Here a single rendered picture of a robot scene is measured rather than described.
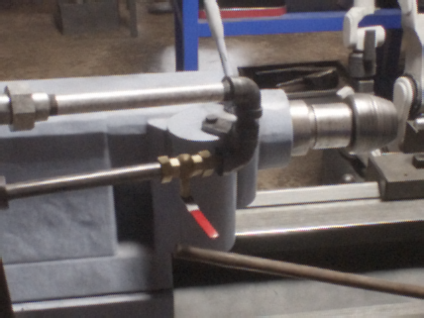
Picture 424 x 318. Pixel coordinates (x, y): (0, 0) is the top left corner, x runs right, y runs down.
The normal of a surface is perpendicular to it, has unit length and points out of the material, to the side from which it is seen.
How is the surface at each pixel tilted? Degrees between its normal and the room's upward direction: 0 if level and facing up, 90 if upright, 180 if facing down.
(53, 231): 67
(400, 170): 0
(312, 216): 0
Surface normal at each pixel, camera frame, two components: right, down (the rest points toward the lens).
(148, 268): 0.11, 0.03
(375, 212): 0.00, -0.86
